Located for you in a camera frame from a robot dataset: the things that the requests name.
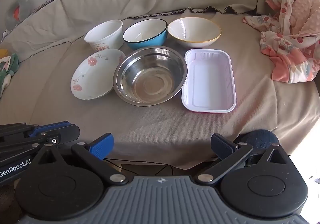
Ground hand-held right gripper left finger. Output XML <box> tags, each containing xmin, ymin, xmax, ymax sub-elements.
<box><xmin>31</xmin><ymin>133</ymin><xmax>128</xmax><ymax>186</ymax></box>

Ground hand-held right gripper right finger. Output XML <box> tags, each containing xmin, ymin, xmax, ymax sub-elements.
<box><xmin>195</xmin><ymin>133</ymin><xmax>292</xmax><ymax>186</ymax></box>

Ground stainless steel bowl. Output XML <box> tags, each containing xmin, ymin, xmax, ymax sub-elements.
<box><xmin>113</xmin><ymin>46</ymin><xmax>188</xmax><ymax>107</ymax></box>

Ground dark blue cloth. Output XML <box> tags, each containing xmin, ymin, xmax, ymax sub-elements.
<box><xmin>237</xmin><ymin>129</ymin><xmax>280</xmax><ymax>162</ymax></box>

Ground white plastic tray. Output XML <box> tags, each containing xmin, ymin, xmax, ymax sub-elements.
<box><xmin>181</xmin><ymin>48</ymin><xmax>237</xmax><ymax>114</ymax></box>

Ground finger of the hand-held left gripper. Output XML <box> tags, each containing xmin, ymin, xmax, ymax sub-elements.
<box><xmin>0</xmin><ymin>125</ymin><xmax>80</xmax><ymax>162</ymax></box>
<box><xmin>0</xmin><ymin>121</ymin><xmax>74</xmax><ymax>140</ymax></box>

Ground white bowl with yellow rim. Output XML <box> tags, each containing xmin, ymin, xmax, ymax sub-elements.
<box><xmin>167</xmin><ymin>17</ymin><xmax>222</xmax><ymax>48</ymax></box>

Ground white printed bowl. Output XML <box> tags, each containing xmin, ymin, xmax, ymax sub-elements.
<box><xmin>84</xmin><ymin>19</ymin><xmax>124</xmax><ymax>51</ymax></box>

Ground grey plush toy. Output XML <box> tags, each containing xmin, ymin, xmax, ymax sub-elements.
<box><xmin>5</xmin><ymin>0</ymin><xmax>34</xmax><ymax>32</ymax></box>

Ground blue bowl with black rim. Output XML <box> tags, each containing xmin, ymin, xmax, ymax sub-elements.
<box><xmin>122</xmin><ymin>18</ymin><xmax>168</xmax><ymax>50</ymax></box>

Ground white floral plate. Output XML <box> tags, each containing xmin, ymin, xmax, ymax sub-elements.
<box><xmin>70</xmin><ymin>48</ymin><xmax>126</xmax><ymax>100</ymax></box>

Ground green and white cloth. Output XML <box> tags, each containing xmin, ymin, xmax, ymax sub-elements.
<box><xmin>0</xmin><ymin>52</ymin><xmax>20</xmax><ymax>99</ymax></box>

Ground pink floral clothing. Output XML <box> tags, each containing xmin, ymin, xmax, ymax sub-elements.
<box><xmin>242</xmin><ymin>0</ymin><xmax>320</xmax><ymax>84</ymax></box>

